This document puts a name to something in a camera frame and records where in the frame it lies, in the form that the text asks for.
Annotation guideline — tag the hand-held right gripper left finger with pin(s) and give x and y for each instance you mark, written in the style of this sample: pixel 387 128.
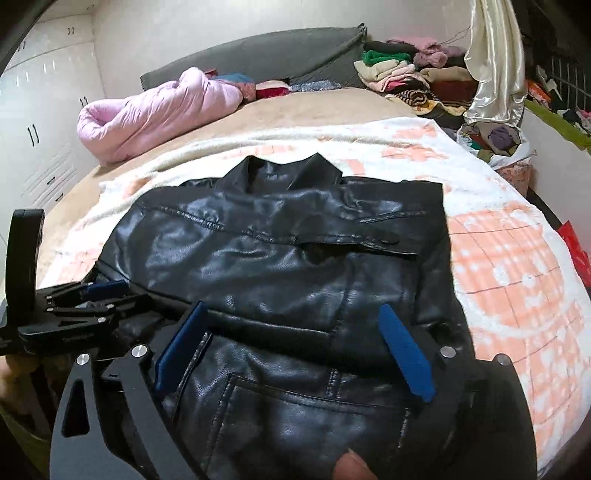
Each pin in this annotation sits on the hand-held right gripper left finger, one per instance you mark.
pixel 184 350

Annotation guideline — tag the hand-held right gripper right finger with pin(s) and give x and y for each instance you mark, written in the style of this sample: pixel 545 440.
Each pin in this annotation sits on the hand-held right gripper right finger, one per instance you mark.
pixel 406 355

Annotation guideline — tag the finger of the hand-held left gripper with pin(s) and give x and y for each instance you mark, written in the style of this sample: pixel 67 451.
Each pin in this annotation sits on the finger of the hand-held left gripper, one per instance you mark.
pixel 83 330
pixel 106 288

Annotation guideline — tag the black leather jacket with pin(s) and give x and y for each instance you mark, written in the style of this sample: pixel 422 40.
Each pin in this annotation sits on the black leather jacket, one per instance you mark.
pixel 277 258

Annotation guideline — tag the plastic bag of clothes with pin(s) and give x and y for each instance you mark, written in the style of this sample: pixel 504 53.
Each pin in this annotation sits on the plastic bag of clothes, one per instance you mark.
pixel 498 138

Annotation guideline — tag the pile of folded clothes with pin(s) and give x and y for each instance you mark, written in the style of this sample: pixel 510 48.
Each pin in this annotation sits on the pile of folded clothes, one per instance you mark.
pixel 397 69

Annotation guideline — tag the heap of colourful clothes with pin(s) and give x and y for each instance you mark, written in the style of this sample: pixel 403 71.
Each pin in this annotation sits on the heap of colourful clothes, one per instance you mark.
pixel 568 106

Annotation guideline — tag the person's right hand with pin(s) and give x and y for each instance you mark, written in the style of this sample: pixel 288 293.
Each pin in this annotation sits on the person's right hand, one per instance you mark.
pixel 353 466

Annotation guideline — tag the white orange printed blanket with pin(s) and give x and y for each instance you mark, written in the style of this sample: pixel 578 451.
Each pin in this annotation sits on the white orange printed blanket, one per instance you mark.
pixel 508 277

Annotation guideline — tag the white wardrobe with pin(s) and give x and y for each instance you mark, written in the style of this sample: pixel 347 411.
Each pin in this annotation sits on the white wardrobe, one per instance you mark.
pixel 41 115

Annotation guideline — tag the pink quilt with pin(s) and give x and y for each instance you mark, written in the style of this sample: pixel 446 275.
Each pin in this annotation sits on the pink quilt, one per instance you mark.
pixel 152 115

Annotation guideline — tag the red plastic bag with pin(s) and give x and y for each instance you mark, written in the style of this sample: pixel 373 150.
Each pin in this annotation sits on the red plastic bag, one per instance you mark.
pixel 577 247

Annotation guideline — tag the pink patterned box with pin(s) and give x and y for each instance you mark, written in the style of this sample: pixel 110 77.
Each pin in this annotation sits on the pink patterned box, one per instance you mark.
pixel 515 175

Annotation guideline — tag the beige bed sheet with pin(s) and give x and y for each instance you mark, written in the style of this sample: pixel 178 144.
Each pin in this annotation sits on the beige bed sheet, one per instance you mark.
pixel 277 110

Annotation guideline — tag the colourful folded garments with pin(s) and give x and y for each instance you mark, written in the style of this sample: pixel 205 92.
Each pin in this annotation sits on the colourful folded garments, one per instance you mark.
pixel 272 87

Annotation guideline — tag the green ledge cover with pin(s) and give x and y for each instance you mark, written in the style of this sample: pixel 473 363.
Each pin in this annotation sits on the green ledge cover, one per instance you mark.
pixel 558 122

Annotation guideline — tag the grey headboard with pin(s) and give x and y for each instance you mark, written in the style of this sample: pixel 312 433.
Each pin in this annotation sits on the grey headboard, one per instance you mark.
pixel 277 55

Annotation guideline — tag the cream satin curtain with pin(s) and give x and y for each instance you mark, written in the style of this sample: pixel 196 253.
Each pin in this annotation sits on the cream satin curtain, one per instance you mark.
pixel 494 60

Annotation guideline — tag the black window grille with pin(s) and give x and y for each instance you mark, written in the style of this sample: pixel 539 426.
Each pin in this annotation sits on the black window grille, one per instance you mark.
pixel 563 55

